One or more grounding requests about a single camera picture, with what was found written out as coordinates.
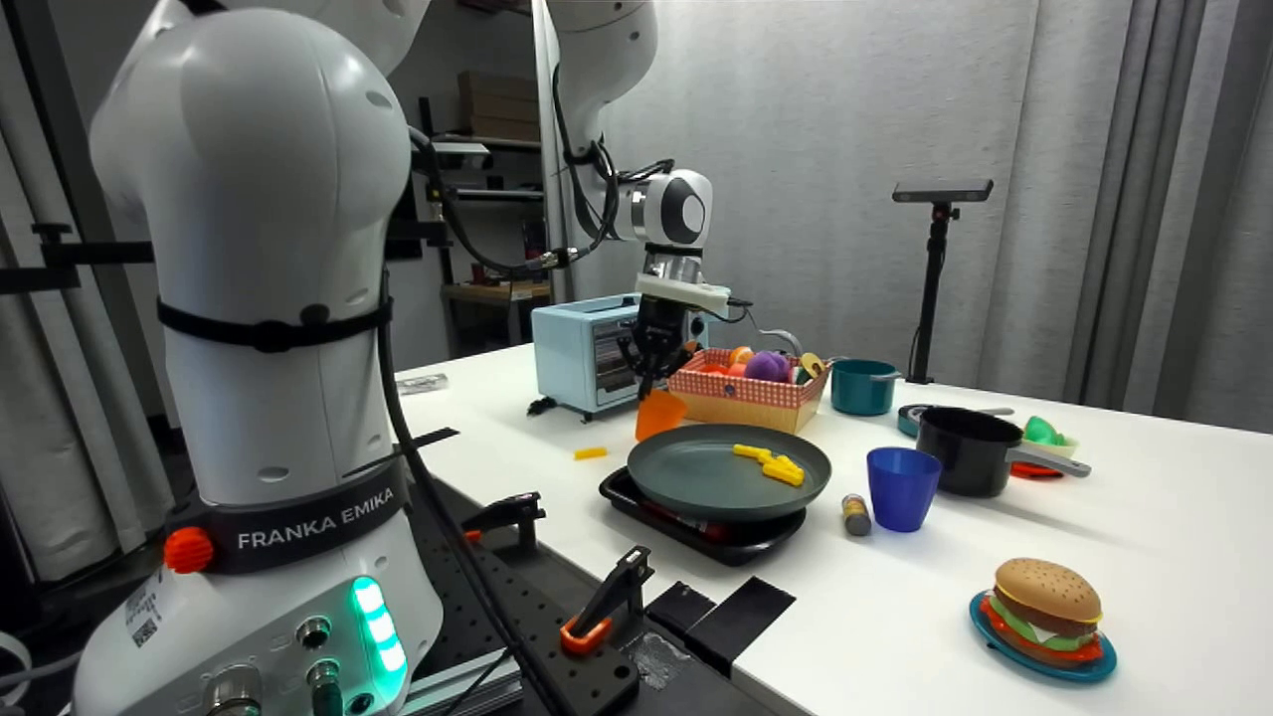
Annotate light blue toy toaster oven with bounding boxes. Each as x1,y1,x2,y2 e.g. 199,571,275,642
535,293,656,413

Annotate red checkered cardboard basket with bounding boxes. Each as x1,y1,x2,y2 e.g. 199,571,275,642
667,345,827,435

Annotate yellow fry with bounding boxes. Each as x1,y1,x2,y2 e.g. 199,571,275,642
575,446,610,460

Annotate orange handled black clamp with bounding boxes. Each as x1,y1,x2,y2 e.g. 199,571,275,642
556,547,653,662

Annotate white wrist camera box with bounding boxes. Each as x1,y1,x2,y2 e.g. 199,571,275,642
638,276,735,324

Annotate red toy food disc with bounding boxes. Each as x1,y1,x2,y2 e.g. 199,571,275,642
1011,460,1064,482

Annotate toy hamburger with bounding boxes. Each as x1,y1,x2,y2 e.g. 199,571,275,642
980,559,1101,669

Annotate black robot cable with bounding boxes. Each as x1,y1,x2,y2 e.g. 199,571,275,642
373,63,653,716

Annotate teal pot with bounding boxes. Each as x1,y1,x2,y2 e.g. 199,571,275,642
832,358,894,417

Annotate yellow fries on plate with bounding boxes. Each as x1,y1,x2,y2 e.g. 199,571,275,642
734,441,804,490

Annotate black flat bracket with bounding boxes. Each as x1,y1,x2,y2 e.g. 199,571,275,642
650,577,796,673

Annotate purple plush toy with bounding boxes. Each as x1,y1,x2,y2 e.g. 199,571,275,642
744,349,796,382

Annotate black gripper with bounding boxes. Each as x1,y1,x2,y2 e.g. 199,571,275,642
621,300,703,385

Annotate small brown cylinder toy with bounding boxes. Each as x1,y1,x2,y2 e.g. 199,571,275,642
839,495,876,539

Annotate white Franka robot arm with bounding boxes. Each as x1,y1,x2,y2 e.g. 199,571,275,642
72,0,446,716

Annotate black camera stand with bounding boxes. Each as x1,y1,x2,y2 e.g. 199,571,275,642
892,179,996,382

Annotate dark grey round plate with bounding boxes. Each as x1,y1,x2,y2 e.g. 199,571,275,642
628,426,832,523

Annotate green toy food piece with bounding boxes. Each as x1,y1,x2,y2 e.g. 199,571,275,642
1024,413,1077,449

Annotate black saucepan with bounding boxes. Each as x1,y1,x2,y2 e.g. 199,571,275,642
918,405,1092,496

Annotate black square scale base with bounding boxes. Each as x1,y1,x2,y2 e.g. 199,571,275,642
603,468,804,565

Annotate teal small burger plate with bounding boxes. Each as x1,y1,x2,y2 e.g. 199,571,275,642
967,593,1120,689

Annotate blue plastic cup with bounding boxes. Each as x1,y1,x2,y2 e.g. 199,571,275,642
866,446,945,535

